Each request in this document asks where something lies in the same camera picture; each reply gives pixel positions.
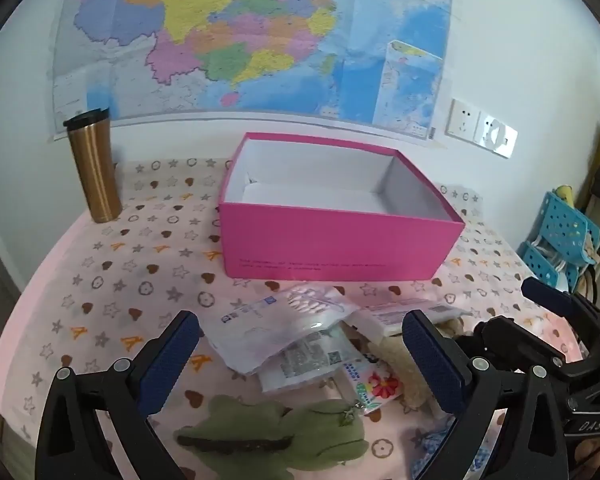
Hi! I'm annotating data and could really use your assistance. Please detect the blue gingham scrunchie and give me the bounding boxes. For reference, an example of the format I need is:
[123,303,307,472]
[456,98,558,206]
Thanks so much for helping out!
[412,425,506,480]

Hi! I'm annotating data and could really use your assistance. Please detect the floral print tissue pack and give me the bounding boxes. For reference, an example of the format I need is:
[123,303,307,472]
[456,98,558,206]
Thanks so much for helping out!
[341,360,405,415]

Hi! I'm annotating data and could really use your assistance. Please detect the grey printed wipes packet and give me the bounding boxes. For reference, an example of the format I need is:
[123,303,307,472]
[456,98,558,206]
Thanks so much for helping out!
[257,329,363,395]

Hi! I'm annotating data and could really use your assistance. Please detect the pink cardboard box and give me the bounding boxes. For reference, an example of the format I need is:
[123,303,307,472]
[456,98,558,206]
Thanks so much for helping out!
[216,132,467,282]

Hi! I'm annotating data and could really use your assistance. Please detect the colourful wall map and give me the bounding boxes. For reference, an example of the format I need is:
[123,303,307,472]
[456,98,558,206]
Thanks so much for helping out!
[47,0,456,150]

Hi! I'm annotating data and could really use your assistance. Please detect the blue perforated plastic rack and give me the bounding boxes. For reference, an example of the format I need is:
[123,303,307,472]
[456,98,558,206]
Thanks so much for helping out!
[517,190,600,293]

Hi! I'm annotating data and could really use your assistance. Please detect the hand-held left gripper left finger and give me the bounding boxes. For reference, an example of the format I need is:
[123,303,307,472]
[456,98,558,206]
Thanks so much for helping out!
[35,310,201,480]

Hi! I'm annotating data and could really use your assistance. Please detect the green frog plush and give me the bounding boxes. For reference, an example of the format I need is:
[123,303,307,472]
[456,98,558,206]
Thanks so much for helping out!
[174,394,371,472]

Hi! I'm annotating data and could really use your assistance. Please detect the beige teddy plush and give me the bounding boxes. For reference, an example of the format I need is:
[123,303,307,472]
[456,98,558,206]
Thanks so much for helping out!
[367,317,468,407]

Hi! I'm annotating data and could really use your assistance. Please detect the gold metal tumbler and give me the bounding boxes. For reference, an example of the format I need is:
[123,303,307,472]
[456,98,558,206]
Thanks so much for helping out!
[62,107,123,223]

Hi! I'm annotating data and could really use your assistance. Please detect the translucent white plastic packet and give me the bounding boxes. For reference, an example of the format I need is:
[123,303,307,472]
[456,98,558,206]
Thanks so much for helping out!
[205,284,362,375]

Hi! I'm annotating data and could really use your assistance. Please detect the pink patterned tablecloth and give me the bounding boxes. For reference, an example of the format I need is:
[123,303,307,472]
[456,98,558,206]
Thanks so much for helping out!
[0,157,586,480]

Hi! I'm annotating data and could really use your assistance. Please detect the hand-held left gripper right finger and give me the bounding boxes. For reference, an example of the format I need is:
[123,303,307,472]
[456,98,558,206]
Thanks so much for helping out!
[401,309,568,480]

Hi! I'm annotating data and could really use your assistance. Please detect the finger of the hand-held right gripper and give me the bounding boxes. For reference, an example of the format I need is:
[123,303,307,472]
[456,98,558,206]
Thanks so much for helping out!
[521,276,600,331]
[452,316,571,373]

